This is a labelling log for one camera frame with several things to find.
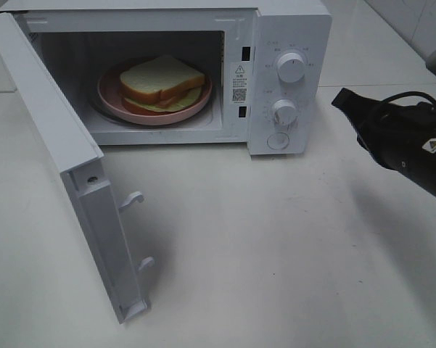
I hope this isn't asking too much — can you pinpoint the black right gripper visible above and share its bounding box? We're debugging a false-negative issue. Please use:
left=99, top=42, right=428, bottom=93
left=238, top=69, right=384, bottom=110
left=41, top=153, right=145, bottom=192
left=332, top=88, right=436, bottom=197

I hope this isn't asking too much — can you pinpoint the white microwave knob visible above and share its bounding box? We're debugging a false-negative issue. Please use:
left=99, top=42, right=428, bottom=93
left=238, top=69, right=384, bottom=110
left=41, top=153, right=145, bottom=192
left=276, top=51, right=307, bottom=83
left=271, top=99, right=299, bottom=126

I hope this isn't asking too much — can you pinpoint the round white door button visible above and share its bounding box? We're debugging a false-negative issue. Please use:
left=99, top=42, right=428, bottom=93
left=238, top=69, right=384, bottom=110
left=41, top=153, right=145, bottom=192
left=267, top=132, right=289, bottom=150

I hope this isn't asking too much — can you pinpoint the white bread sandwich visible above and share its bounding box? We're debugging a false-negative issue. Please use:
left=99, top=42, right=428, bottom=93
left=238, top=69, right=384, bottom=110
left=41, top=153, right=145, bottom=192
left=119, top=55, right=206, bottom=114

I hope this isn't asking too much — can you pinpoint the pink round plate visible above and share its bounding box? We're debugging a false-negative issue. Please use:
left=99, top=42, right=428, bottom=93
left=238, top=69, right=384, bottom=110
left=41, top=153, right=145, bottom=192
left=96, top=63, right=213, bottom=126

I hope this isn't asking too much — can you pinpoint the white microwave door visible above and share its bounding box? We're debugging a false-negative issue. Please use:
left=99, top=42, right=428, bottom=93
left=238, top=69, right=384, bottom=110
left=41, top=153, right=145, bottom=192
left=0, top=13, right=155, bottom=323

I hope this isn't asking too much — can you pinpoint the white microwave oven body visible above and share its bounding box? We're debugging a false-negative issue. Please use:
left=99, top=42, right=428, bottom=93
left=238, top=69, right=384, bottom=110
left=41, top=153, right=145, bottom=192
left=0, top=1, right=332, bottom=155

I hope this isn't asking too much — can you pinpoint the white warning label sticker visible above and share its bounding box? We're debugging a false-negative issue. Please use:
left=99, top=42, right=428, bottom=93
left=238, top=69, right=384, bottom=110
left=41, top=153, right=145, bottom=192
left=230, top=62, right=249, bottom=104

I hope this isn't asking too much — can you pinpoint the glass microwave turntable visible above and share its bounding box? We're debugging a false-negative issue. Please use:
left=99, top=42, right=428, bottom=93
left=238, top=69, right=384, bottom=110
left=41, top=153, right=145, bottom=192
left=90, top=88, right=221, bottom=129

